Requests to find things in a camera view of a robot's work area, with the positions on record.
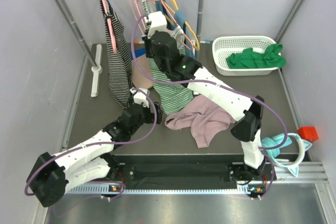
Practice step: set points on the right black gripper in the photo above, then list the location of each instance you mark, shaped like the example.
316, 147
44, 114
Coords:
147, 42

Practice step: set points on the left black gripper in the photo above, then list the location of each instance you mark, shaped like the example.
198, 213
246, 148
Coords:
158, 112

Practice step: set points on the pink hanger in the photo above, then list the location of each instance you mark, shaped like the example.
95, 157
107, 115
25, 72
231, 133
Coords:
137, 13
171, 16
110, 28

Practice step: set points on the yellow hanger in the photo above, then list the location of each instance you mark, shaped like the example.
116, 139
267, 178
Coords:
184, 24

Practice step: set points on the pink tank top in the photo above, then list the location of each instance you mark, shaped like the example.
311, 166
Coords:
204, 118

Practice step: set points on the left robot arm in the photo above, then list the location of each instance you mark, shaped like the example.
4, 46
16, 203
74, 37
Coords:
52, 176

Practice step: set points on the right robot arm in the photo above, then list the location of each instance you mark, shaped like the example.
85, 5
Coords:
246, 111

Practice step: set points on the green white striped tank top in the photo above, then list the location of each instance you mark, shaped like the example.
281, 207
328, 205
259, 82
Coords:
173, 97

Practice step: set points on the black white striped tank top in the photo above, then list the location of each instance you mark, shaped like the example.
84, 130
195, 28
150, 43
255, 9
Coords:
119, 65

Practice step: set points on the blue tank top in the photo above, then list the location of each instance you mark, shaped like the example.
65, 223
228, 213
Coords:
177, 34

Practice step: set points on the pink hanger under green top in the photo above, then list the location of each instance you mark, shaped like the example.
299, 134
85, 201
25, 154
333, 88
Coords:
171, 16

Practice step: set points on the pink hanger under black top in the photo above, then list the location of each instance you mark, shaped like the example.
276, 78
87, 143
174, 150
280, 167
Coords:
110, 28

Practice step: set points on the blue flat object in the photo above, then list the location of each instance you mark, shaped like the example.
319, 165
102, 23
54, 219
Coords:
138, 53

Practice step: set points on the brown cardboard sheet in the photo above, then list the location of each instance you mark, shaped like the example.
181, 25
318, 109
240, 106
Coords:
138, 79

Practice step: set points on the white plastic basket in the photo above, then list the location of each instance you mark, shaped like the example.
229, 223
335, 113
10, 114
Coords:
223, 47

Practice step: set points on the green garment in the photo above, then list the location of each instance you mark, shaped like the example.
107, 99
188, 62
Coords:
249, 59

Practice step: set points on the red cube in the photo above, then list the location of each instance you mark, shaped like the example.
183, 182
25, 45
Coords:
308, 133

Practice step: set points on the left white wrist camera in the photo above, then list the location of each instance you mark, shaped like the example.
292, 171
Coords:
139, 96

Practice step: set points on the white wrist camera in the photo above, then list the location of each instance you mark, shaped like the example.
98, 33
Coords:
139, 96
155, 21

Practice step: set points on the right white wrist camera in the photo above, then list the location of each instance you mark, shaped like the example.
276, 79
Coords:
155, 21

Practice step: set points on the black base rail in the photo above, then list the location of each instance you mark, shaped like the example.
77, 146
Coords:
185, 171

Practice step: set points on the white slotted cable duct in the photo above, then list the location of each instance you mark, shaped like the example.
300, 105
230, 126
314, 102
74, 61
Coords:
110, 189

